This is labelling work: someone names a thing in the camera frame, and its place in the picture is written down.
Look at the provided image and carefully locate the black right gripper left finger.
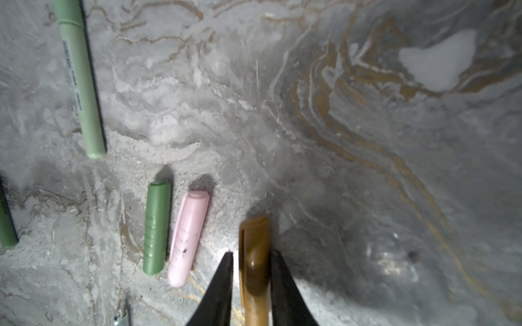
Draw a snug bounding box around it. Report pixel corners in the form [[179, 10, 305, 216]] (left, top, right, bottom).
[[187, 251, 234, 326]]

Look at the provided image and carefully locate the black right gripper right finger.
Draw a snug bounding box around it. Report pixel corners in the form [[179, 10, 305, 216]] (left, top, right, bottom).
[[271, 249, 319, 326]]

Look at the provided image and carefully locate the orange pen cap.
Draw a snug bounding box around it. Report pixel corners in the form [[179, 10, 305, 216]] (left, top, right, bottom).
[[239, 215, 271, 325]]

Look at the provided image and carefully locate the light green pen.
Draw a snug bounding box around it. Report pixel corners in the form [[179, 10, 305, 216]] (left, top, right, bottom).
[[54, 0, 106, 159]]

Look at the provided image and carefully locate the pink pen cap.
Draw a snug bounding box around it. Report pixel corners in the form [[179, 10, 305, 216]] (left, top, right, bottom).
[[167, 190, 211, 288]]

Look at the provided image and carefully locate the green pen cap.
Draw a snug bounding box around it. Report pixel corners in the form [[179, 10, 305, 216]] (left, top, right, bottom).
[[143, 180, 172, 276]]

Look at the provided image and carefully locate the dark green uncapped pen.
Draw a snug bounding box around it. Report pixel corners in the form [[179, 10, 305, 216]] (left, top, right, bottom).
[[0, 187, 18, 249]]

